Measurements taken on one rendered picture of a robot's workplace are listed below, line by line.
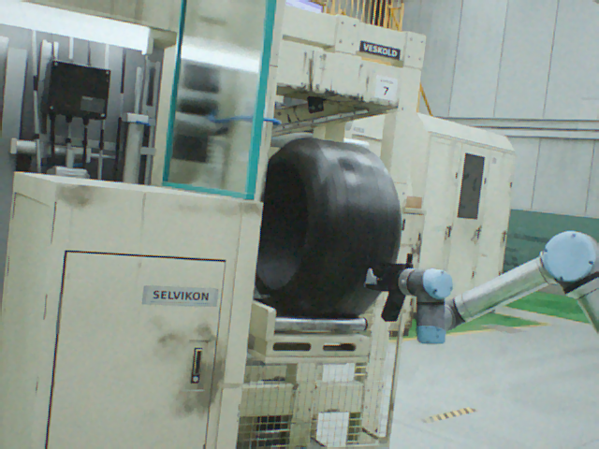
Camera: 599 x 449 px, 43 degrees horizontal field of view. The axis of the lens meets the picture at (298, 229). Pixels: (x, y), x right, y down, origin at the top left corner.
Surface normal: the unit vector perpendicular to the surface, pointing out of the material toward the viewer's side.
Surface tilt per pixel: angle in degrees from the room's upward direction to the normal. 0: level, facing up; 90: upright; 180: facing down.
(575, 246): 84
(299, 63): 90
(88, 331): 90
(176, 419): 90
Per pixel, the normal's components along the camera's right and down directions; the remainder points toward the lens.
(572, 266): -0.51, -0.12
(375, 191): 0.45, -0.40
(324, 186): -0.26, -0.37
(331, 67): 0.46, 0.10
